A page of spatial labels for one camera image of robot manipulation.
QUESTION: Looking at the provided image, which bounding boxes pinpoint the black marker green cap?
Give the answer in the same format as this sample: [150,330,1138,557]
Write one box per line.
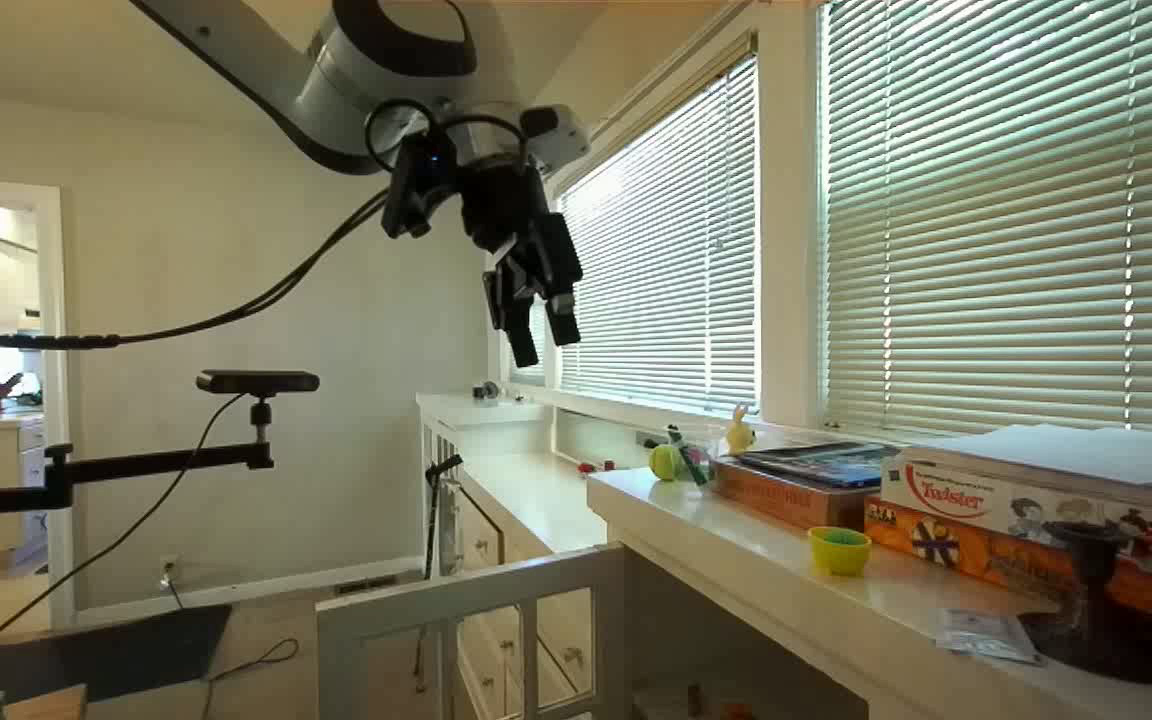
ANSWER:
[662,419,718,488]

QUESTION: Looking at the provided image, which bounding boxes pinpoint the narrow white window blind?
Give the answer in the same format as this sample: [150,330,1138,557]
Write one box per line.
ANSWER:
[552,55,764,419]

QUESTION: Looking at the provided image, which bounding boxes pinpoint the clear plastic bag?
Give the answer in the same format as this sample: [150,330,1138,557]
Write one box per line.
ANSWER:
[933,602,1043,668]

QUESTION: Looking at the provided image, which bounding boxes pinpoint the blue children's picture book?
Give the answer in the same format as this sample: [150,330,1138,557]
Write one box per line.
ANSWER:
[731,439,906,493]

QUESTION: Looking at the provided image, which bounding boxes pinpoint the black camera on boom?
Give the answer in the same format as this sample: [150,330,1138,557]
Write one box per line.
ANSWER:
[193,364,326,399]

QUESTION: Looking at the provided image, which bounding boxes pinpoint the yellow rabbit figure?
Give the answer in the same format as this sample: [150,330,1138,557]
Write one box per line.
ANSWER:
[725,399,759,455]

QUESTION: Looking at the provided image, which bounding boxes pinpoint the large white window blind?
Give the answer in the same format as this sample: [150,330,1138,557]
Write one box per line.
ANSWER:
[822,0,1152,439]

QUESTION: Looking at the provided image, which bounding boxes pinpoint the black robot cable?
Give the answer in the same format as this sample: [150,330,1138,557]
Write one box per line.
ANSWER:
[0,97,532,357]

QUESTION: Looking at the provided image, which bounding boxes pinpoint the black floor mat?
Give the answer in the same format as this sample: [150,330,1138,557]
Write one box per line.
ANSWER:
[0,600,236,709]

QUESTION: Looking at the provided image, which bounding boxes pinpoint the white Twister game box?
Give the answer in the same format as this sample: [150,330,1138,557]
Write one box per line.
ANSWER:
[875,446,1152,566]

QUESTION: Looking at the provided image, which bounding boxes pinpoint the white counter cabinet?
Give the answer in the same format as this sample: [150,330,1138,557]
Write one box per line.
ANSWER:
[586,462,1152,720]

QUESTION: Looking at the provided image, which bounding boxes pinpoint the orange board game box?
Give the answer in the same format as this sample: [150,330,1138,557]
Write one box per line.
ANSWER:
[861,496,1152,632]

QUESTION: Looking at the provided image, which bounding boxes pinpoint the thin camera cable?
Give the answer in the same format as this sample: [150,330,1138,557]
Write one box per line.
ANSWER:
[0,387,247,671]

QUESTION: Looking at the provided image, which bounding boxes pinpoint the yellow-green tennis ball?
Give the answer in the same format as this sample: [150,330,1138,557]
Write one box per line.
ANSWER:
[643,439,690,488]

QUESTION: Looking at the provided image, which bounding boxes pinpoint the low white side counter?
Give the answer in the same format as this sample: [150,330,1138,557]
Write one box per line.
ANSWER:
[414,387,618,720]

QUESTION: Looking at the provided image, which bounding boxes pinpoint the white chair with cloth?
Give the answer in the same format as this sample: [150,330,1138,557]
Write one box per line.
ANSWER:
[311,543,625,720]

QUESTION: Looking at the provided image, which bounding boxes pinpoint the white paper sheets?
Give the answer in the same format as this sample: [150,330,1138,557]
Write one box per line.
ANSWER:
[930,419,1152,496]

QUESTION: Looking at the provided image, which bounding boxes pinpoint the black flower vase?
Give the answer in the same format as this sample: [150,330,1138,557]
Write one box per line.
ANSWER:
[1018,515,1152,687]

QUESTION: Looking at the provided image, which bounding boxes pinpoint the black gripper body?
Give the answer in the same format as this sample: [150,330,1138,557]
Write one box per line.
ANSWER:
[454,150,590,305]

